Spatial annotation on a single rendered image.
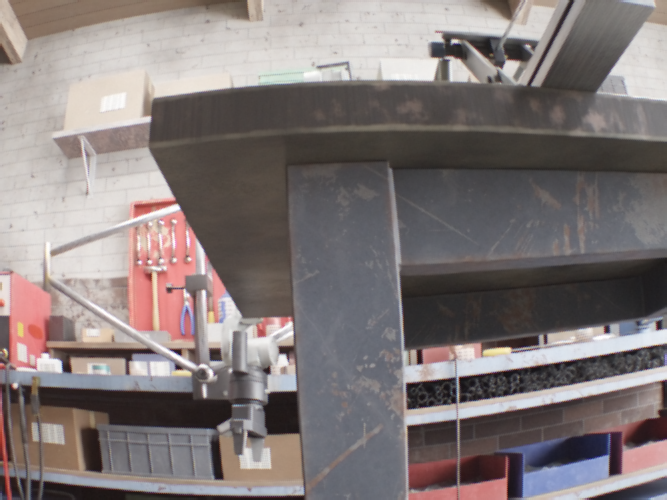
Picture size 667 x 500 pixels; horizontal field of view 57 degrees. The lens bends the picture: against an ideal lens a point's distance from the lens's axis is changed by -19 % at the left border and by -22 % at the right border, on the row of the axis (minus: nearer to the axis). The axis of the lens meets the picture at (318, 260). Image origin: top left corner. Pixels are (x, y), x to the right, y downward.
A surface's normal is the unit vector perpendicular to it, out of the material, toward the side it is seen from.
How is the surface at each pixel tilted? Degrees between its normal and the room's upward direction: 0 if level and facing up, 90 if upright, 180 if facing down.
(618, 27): 180
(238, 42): 90
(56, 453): 89
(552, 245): 90
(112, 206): 90
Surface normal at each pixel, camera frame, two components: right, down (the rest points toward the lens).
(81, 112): -0.02, -0.25
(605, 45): 0.06, 0.97
